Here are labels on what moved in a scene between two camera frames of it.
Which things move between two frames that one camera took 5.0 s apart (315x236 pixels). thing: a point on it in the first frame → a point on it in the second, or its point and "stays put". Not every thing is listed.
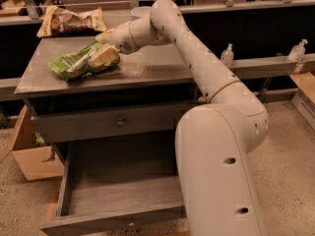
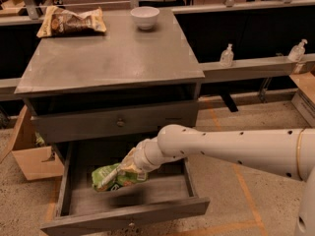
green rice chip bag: x=76 y=64 → x=121 y=179
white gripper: x=122 y=36 → x=140 y=159
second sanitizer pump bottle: x=297 y=52 stays put
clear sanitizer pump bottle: x=227 y=56 stays put
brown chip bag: x=60 y=22 stays put
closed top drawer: x=139 y=122 stays put
